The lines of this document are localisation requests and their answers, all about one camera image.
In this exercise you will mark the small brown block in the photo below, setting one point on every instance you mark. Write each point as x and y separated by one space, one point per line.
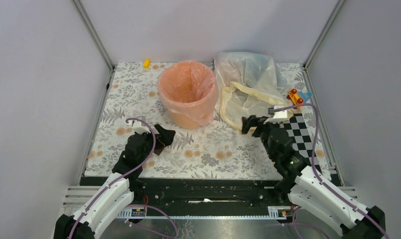
158 151

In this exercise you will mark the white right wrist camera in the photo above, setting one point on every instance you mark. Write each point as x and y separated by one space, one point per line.
278 114

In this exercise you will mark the orange plastic trash bin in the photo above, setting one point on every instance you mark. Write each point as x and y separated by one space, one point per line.
187 119

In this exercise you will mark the clear plastic bag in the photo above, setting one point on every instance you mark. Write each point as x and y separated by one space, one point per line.
256 71

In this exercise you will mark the pink translucent trash bag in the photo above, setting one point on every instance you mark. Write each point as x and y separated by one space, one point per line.
189 85

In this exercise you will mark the orange toy car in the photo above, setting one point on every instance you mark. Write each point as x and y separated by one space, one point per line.
296 97

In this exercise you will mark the yellow toy block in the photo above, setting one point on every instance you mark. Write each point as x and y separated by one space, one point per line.
146 64

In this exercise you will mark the black white checkerboard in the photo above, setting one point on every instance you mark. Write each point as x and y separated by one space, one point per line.
301 129

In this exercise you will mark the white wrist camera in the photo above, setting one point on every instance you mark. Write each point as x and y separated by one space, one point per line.
278 114
139 127

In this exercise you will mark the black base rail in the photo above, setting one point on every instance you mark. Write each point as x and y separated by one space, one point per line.
200 198

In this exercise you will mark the yellowish translucent trash bag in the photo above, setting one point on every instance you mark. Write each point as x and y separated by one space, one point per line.
238 100

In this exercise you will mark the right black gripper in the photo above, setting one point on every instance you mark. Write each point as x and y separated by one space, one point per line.
252 121

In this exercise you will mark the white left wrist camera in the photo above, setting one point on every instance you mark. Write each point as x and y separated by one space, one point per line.
139 127

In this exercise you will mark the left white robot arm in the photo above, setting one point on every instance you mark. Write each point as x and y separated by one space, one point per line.
122 186

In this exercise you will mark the blue toy piece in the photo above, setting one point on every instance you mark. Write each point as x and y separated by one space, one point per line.
305 96

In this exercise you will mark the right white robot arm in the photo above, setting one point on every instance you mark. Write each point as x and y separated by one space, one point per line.
308 189

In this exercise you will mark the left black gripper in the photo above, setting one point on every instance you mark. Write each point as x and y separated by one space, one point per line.
164 138

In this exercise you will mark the floral table mat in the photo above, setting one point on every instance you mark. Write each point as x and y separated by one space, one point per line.
216 151

